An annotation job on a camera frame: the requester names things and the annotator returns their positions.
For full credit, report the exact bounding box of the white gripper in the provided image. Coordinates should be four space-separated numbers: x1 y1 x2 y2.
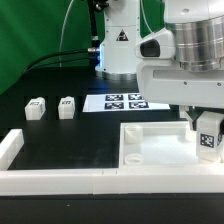
135 28 224 144

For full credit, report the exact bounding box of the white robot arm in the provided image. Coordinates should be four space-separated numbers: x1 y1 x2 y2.
96 0 224 141

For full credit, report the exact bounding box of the white marker sheet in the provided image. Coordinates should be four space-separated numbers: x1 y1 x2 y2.
83 93 170 112

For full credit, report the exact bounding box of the white U-shaped obstacle fence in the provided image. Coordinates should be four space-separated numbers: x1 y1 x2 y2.
0 129 224 196

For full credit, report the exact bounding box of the black cable upper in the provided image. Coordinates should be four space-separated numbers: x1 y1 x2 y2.
22 48 101 74

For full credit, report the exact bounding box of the black cable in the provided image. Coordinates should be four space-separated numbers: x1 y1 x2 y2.
22 48 101 74
22 56 100 75

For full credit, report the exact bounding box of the black cable lower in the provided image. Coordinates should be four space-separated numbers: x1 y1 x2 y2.
22 56 100 75

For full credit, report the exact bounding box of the grey thin cable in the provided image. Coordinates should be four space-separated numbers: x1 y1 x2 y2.
58 0 76 68

